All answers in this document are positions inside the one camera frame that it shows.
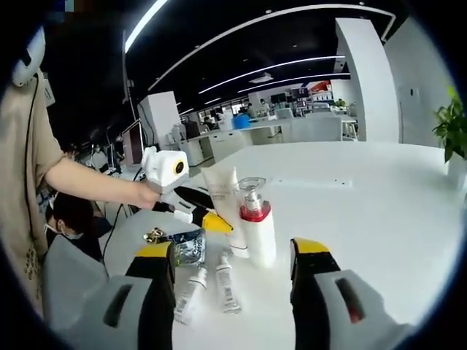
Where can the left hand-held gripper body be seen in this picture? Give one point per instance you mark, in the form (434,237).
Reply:
(160,167)

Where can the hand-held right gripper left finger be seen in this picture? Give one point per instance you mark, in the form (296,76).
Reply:
(153,310)

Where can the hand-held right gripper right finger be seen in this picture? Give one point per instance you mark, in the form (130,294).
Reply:
(321,310)

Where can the white skincare tube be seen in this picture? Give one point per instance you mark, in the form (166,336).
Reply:
(222,197)

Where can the black green skincare sachet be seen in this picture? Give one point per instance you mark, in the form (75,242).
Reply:
(189,249)

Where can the small white red-label skincare bottle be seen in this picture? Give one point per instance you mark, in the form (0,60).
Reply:
(191,295)
(228,288)

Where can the large white red-banded skincare bottle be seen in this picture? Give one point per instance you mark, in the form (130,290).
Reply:
(259,233)

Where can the small gold packet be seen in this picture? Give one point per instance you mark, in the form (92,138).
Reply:
(154,235)

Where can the blue storage bin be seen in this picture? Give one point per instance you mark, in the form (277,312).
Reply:
(241,121)

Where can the person's left hand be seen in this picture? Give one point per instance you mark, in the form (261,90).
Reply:
(147,197)

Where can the pink-lit monitor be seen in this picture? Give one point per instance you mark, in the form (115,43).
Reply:
(133,144)

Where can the grey chair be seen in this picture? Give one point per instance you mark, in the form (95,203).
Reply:
(73,277)

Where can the white chest device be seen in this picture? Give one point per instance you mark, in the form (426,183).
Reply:
(29,58)

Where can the green plant in white pot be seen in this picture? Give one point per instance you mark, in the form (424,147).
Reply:
(452,127)

